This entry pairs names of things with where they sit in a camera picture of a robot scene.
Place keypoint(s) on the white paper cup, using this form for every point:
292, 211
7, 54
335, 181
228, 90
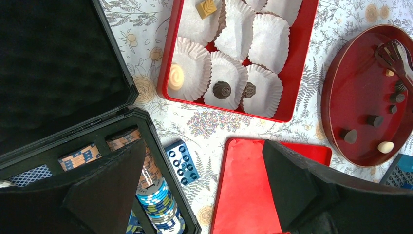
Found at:
269, 89

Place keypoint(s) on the orange blue chip stack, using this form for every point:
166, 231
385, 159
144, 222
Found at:
80, 157
150, 174

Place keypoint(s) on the dark flower chocolate in cup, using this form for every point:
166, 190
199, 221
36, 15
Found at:
249, 90

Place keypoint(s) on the dark cylinder chocolate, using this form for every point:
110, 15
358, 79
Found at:
375, 120

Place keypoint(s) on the tan leaf square chocolate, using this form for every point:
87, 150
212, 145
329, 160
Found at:
206, 8

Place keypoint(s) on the red tin box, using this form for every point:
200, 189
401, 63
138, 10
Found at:
300, 34

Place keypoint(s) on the dark blue lego brick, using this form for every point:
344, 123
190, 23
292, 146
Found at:
182, 163

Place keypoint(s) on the dark round chocolate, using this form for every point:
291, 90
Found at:
349, 135

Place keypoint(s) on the white dome chocolate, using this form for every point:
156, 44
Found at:
385, 147

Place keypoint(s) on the red tin lid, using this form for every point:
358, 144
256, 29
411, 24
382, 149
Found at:
244, 203

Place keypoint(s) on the grey lego baseplate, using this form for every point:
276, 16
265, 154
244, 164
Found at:
400, 173

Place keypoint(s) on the dark red round tray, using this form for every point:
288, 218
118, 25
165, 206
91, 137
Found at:
356, 86

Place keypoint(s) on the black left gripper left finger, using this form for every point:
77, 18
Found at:
95, 198

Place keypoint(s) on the dark swirl chocolate in cup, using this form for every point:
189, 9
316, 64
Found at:
221, 90

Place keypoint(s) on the small dark square chocolate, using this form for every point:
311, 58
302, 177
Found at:
393, 109

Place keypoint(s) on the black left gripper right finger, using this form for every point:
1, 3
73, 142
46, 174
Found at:
311, 198

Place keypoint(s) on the black poker chip case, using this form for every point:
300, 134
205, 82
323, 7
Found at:
64, 85

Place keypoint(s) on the cream chocolate in cup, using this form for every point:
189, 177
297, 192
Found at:
176, 77

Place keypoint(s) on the blue white mixed chip stack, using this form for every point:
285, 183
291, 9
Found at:
161, 208

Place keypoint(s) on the silver tweezers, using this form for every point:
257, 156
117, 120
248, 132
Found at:
394, 56

